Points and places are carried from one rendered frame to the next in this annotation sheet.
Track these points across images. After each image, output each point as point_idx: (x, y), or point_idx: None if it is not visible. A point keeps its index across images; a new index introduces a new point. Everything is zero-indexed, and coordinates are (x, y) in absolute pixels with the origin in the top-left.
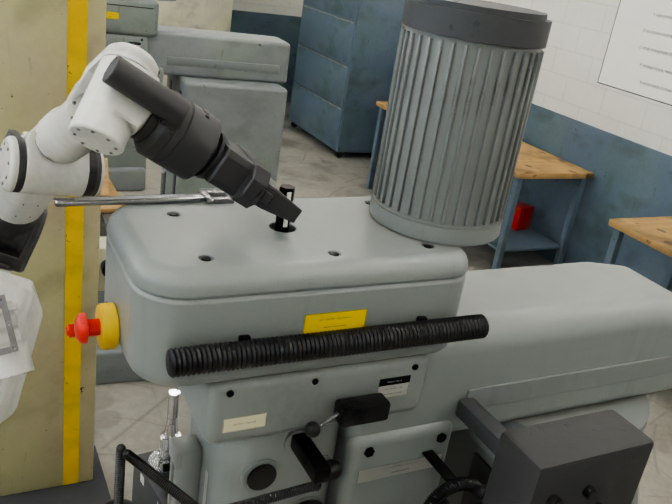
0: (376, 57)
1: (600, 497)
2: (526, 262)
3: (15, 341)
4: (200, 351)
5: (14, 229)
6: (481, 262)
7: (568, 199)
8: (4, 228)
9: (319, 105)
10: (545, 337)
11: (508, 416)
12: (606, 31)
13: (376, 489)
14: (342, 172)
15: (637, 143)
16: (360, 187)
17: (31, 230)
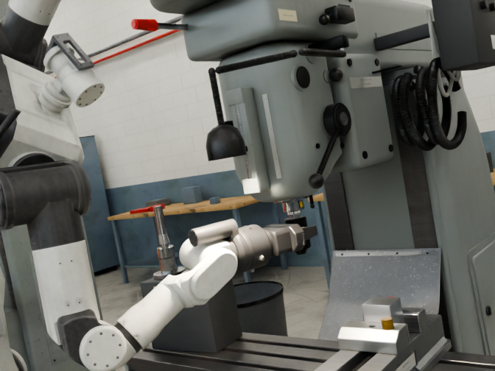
0: (91, 196)
1: (489, 0)
2: (263, 272)
3: (89, 59)
4: None
5: (35, 34)
6: (235, 283)
7: (269, 218)
8: (28, 33)
9: None
10: (393, 4)
11: (398, 61)
12: None
13: (361, 97)
14: (99, 283)
15: None
16: (119, 285)
17: (41, 45)
